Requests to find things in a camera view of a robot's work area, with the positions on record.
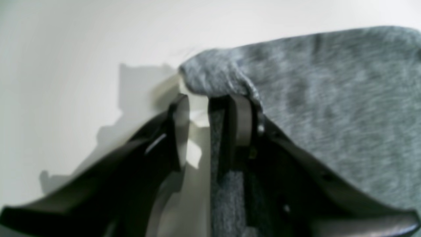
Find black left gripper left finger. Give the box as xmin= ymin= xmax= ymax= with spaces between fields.
xmin=1 ymin=93 xmax=190 ymax=237

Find grey T-shirt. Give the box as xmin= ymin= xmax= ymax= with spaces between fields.
xmin=179 ymin=26 xmax=420 ymax=218

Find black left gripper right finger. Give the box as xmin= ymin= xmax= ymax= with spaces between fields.
xmin=209 ymin=95 xmax=420 ymax=237

